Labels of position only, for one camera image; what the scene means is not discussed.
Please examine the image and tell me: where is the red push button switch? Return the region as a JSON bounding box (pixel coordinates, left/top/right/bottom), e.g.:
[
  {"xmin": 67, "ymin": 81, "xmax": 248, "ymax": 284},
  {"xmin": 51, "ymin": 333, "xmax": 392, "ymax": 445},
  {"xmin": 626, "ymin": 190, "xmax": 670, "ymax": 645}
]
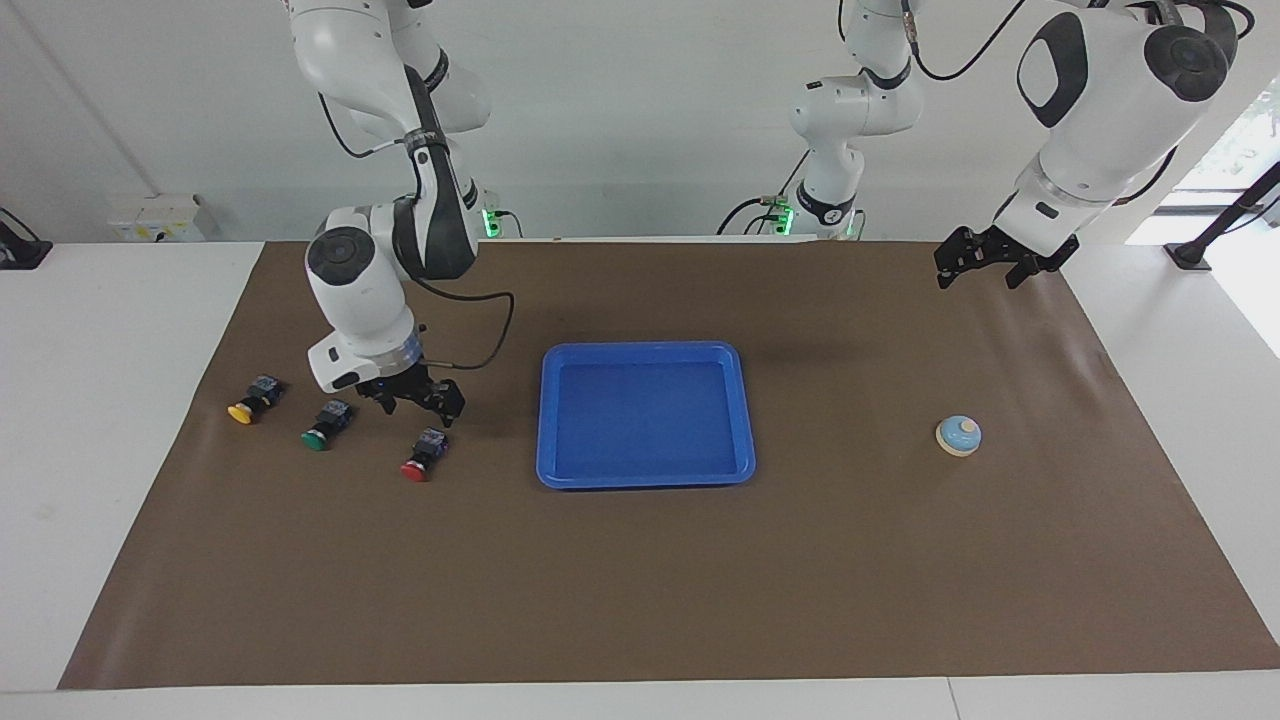
[{"xmin": 400, "ymin": 427, "xmax": 449, "ymax": 484}]

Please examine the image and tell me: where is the green push button switch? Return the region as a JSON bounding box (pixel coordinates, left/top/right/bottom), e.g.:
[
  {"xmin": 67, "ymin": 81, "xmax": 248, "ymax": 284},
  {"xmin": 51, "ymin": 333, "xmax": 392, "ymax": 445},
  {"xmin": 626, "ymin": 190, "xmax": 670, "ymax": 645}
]
[{"xmin": 300, "ymin": 398, "xmax": 354, "ymax": 452}]

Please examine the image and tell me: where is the yellow push button switch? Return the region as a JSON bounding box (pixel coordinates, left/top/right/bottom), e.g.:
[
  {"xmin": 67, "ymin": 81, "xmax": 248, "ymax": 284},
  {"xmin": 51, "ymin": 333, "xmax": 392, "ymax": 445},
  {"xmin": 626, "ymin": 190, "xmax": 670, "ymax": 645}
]
[{"xmin": 227, "ymin": 375, "xmax": 284, "ymax": 427}]

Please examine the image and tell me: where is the light blue desk bell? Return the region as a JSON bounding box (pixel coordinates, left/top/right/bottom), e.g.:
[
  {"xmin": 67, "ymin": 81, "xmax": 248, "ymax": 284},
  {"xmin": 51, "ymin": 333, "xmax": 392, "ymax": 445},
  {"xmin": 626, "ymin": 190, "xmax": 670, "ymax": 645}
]
[{"xmin": 935, "ymin": 413, "xmax": 982, "ymax": 457}]

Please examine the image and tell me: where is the blue plastic tray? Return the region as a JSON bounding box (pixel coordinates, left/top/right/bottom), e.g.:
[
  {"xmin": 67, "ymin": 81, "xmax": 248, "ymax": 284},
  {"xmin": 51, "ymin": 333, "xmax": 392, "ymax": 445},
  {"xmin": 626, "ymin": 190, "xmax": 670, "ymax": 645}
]
[{"xmin": 536, "ymin": 341, "xmax": 757, "ymax": 491}]

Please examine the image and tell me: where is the brown paper table mat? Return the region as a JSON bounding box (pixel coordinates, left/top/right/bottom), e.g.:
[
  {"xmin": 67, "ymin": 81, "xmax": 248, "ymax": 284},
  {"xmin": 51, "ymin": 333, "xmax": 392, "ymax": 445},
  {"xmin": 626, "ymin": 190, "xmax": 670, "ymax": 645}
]
[{"xmin": 57, "ymin": 240, "xmax": 1280, "ymax": 691}]

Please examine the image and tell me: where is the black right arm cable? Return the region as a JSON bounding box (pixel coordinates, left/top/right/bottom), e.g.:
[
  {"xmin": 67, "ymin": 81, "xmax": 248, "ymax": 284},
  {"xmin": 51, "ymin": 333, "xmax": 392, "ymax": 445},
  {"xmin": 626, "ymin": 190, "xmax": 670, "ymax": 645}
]
[{"xmin": 318, "ymin": 90, "xmax": 517, "ymax": 372}]

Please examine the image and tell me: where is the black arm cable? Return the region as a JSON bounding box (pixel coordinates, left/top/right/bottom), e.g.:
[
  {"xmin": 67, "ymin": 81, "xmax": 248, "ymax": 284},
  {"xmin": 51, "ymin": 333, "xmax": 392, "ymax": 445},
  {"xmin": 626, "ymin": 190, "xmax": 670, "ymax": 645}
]
[
  {"xmin": 318, "ymin": 90, "xmax": 517, "ymax": 372},
  {"xmin": 900, "ymin": 0, "xmax": 1257, "ymax": 206}
]

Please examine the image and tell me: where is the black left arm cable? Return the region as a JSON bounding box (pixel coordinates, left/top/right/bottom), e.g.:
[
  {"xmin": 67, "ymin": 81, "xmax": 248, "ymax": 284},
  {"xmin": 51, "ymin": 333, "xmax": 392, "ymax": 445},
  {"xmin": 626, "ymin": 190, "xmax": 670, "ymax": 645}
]
[{"xmin": 900, "ymin": 0, "xmax": 1257, "ymax": 206}]

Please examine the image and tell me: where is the black left base cable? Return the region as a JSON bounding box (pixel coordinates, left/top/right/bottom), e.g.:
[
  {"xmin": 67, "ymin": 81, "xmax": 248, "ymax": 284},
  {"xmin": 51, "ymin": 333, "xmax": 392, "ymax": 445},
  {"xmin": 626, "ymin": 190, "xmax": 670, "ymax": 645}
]
[{"xmin": 715, "ymin": 150, "xmax": 811, "ymax": 238}]

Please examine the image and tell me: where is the white wall socket box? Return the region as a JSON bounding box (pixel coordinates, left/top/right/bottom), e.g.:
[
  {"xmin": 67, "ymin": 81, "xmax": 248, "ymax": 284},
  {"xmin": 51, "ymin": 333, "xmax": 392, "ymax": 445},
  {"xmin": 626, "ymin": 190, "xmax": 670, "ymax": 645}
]
[{"xmin": 108, "ymin": 194, "xmax": 207, "ymax": 243}]

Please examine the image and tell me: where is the black table clamp mount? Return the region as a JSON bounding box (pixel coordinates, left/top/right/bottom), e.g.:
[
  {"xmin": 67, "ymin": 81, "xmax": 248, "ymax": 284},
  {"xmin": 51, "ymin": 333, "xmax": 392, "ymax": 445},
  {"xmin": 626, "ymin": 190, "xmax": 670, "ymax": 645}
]
[{"xmin": 0, "ymin": 208, "xmax": 53, "ymax": 271}]

